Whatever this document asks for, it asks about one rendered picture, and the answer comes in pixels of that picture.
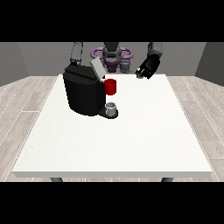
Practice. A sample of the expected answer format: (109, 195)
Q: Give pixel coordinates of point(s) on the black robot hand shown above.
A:
(150, 66)

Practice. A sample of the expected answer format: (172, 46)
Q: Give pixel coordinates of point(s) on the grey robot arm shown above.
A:
(77, 52)
(155, 49)

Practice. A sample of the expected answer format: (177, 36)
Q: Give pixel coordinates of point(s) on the small grey coffee pod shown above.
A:
(124, 67)

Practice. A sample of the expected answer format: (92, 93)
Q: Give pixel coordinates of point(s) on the red pod holder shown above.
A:
(110, 87)

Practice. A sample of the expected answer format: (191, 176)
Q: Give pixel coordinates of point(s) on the pale grey machine lid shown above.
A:
(97, 67)

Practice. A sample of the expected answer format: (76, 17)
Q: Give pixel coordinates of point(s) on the black coffee machine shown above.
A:
(83, 92)

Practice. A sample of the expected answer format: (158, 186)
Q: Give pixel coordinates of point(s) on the grey trunk with purple rings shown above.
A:
(110, 55)

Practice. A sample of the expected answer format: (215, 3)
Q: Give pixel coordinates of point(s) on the small grey cup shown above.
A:
(110, 109)

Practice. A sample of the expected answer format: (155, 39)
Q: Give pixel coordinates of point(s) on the dark table leg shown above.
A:
(56, 179)
(167, 179)

